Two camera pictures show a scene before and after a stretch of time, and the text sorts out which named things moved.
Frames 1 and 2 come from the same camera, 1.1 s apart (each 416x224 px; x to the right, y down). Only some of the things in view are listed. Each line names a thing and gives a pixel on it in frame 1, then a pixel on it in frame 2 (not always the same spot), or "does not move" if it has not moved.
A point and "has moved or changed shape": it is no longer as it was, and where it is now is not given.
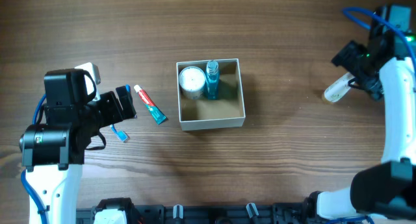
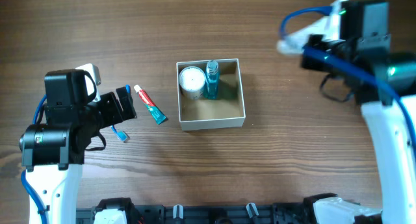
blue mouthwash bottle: (212, 79) does not move
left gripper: (112, 106) does not move
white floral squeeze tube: (337, 88) has moved or changed shape
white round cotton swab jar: (192, 82) does not move
